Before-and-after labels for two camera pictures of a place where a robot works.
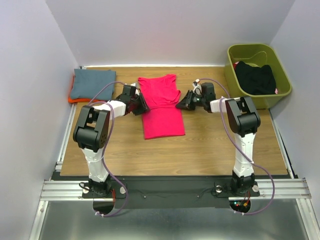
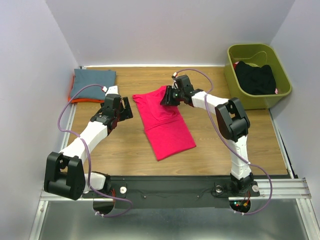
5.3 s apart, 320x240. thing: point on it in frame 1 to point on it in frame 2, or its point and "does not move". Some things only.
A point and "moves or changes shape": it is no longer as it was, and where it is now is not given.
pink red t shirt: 165,118 moves or changes shape
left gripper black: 144,107 to 126,113
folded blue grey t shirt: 87,83 does not move
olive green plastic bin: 263,55 does not move
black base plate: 142,192 does not move
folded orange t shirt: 72,100 does not move
